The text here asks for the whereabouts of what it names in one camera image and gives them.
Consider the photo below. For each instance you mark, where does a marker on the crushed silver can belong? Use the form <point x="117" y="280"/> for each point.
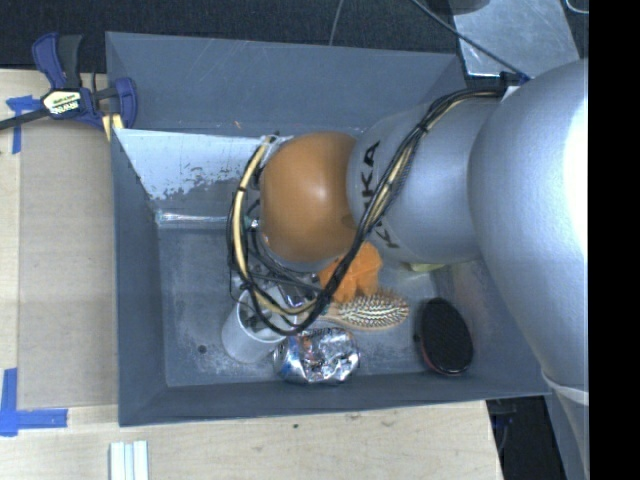
<point x="320" y="358"/>

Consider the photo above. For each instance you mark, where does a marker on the white plastic cup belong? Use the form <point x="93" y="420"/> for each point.
<point x="240" y="340"/>

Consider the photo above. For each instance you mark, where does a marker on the orange crumpled cloth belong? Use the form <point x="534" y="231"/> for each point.
<point x="367" y="270"/>

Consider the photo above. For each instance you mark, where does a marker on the wooden hairbrush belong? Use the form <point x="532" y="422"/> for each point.
<point x="372" y="312"/>

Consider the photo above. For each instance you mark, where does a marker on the grey metal bin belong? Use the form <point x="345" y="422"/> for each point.
<point x="200" y="278"/>

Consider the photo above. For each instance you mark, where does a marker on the pale yellow object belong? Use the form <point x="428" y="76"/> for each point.
<point x="422" y="267"/>

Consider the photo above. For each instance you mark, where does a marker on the black oval brush red rim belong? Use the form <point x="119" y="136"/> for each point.
<point x="446" y="338"/>

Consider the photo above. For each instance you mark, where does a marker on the pale brown flat board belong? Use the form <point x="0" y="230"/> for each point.
<point x="65" y="268"/>

